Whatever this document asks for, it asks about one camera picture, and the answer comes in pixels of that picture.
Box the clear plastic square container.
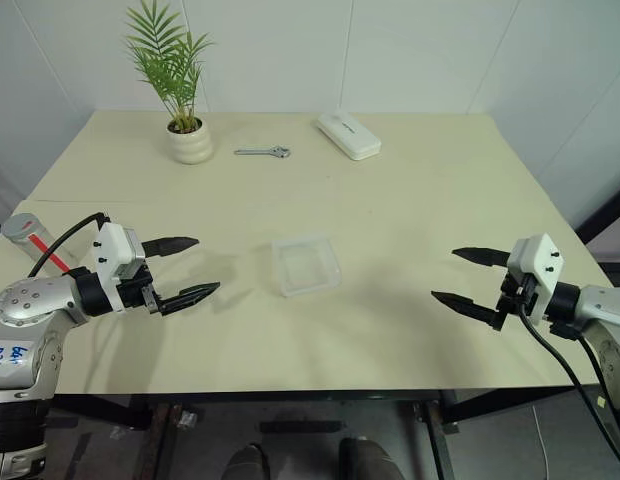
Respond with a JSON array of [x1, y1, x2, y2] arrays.
[[269, 234, 342, 299]]

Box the black flat bar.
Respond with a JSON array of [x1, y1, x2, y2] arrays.
[[259, 420, 343, 436]]

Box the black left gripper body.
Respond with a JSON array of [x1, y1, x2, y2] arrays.
[[117, 266, 165, 317]]

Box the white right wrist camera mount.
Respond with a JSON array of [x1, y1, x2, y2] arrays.
[[506, 232, 562, 326]]

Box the thin white floor cable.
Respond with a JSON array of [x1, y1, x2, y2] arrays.
[[531, 403, 552, 480]]

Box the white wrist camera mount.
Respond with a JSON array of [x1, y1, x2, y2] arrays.
[[91, 222, 147, 315], [506, 232, 562, 326]]

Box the clear plastic cup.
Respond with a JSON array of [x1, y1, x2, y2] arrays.
[[12, 227, 87, 277]]

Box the cream ribbed plant pot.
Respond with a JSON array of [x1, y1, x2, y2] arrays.
[[165, 117, 214, 166]]

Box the black metal frame post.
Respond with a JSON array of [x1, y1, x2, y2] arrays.
[[574, 178, 620, 246]]

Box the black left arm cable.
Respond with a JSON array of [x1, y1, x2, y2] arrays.
[[27, 212, 113, 279]]

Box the dark rounded shape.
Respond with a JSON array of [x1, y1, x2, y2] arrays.
[[337, 436, 407, 480], [224, 442, 272, 480]]

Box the green palm plant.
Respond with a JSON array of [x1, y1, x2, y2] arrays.
[[124, 0, 215, 134]]

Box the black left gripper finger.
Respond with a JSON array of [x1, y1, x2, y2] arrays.
[[157, 281, 222, 317], [141, 236, 200, 258]]

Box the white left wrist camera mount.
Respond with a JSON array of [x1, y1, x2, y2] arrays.
[[91, 222, 147, 315]]

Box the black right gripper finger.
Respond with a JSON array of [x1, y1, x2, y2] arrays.
[[451, 246, 512, 269], [430, 290, 507, 332]]

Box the white oblong case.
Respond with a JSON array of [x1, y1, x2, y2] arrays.
[[316, 110, 383, 162]]

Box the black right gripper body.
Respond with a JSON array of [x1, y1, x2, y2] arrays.
[[497, 269, 539, 322]]

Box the silver adjustable wrench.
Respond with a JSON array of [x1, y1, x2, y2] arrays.
[[234, 144, 293, 161]]

